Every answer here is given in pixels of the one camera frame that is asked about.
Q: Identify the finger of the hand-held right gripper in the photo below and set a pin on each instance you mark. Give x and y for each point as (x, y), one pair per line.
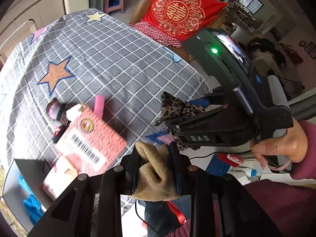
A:
(200, 102)
(197, 119)

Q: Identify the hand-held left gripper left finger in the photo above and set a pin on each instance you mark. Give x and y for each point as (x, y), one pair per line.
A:
(129, 172)

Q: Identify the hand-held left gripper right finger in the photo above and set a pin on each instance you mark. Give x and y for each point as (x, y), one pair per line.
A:
(177, 175)

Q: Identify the beige sock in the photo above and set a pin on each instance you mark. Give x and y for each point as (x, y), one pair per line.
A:
(155, 177)

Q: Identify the leopard print scrunchie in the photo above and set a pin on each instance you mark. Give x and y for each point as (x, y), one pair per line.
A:
(177, 108)

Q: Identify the bright blue cloth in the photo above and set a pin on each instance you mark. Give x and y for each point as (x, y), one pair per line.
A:
(30, 202)

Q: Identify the white storage box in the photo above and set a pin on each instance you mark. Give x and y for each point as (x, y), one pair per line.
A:
(12, 185)

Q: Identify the person's right forearm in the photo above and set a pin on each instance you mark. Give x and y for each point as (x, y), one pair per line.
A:
(303, 165)

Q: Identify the person's right hand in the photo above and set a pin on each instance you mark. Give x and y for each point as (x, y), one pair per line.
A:
(279, 148)

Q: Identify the blue packet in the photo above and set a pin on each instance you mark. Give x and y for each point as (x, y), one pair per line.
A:
(217, 165)

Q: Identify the red patterned carton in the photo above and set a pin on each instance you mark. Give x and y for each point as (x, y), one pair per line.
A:
(98, 138)

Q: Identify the barred window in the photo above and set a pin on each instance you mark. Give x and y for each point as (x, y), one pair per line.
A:
(250, 1)

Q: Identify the white bottle blue cap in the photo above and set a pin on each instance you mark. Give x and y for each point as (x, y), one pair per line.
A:
(246, 172)

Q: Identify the white floral tissue box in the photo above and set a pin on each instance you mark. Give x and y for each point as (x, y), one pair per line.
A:
(59, 177)

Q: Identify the pink foam roller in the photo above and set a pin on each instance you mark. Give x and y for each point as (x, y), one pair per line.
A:
(100, 103)

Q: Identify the red gold-patterned cushion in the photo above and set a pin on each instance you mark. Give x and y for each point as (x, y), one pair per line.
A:
(177, 12)

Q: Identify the red checked cloth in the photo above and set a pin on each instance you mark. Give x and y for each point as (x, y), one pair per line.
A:
(153, 30)

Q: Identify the grey checked star tablecloth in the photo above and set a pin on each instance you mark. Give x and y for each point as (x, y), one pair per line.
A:
(111, 66)

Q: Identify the purple striped knit sock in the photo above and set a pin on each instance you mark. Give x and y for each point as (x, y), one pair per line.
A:
(53, 109)

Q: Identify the person's torso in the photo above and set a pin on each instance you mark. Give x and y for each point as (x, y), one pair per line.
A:
(271, 207)

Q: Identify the white cabinet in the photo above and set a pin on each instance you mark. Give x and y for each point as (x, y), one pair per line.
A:
(44, 2)

